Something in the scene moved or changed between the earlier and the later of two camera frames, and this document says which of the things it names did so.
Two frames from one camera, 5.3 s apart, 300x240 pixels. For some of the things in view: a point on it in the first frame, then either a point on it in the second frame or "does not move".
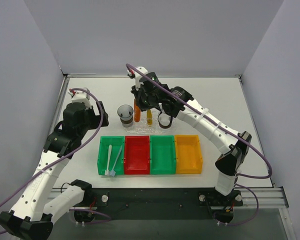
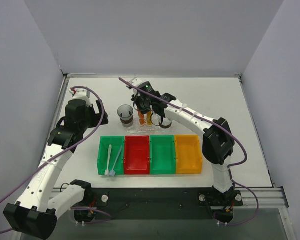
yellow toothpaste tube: [149, 117] does not move
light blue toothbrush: [112, 172] does not move
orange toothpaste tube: [137, 112] -> [141, 118]
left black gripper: [100, 115] does not move
